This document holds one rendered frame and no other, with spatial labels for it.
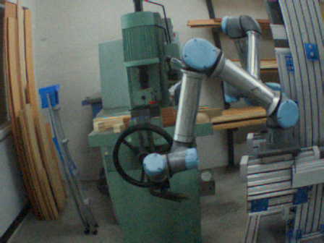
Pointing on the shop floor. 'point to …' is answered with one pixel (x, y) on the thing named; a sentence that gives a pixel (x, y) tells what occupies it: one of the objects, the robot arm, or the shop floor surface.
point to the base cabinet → (158, 210)
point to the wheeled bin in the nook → (95, 117)
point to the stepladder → (50, 95)
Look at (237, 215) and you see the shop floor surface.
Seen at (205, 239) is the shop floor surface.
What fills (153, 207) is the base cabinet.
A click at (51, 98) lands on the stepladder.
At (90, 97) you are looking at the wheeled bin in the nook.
